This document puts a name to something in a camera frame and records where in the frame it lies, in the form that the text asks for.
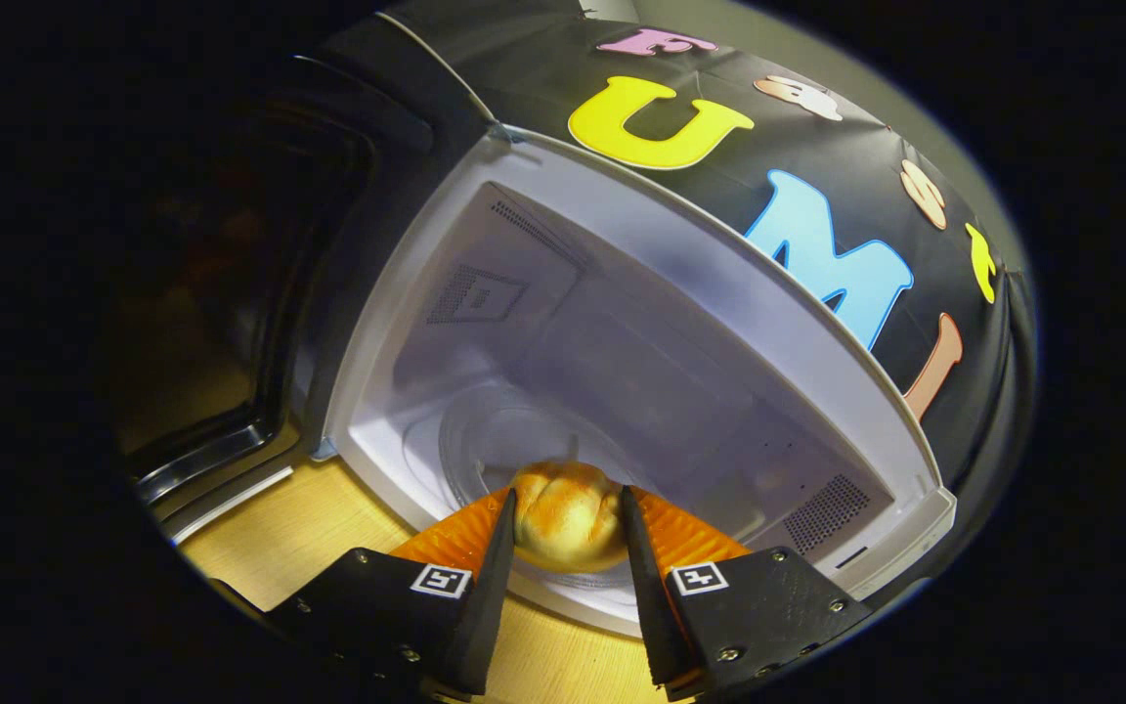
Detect white microwave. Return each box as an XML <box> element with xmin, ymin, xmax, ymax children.
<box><xmin>118</xmin><ymin>59</ymin><xmax>957</xmax><ymax>638</ymax></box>

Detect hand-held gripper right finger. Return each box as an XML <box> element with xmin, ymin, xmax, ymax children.
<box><xmin>619</xmin><ymin>486</ymin><xmax>872</xmax><ymax>700</ymax></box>

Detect golden bread roll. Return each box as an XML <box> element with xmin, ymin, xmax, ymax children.
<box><xmin>509</xmin><ymin>460</ymin><xmax>630</xmax><ymax>575</ymax></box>

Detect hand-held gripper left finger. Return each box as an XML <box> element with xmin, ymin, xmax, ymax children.
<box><xmin>265</xmin><ymin>487</ymin><xmax>518</xmax><ymax>697</ymax></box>

